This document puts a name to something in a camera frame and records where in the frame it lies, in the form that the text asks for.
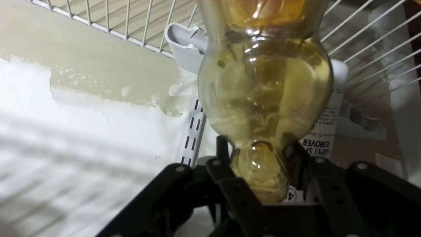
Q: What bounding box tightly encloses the grey shelf bracket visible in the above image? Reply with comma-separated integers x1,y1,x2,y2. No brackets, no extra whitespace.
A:
164,22,211,75
337,100,389,142

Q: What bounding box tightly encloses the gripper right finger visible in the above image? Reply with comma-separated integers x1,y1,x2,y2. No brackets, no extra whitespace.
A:
285,142,421,237

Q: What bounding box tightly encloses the white wire shelf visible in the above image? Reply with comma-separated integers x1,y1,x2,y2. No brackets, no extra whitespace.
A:
26,0,421,106

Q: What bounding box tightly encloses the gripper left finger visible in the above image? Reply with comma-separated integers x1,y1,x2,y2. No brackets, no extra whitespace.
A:
95,135,265,237

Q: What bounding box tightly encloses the white slotted wall rail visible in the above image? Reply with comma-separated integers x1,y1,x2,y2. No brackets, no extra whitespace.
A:
179,98,208,167

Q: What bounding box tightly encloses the clear bottle with yellow liquid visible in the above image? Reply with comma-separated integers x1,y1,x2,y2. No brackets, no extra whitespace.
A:
195,0,350,203

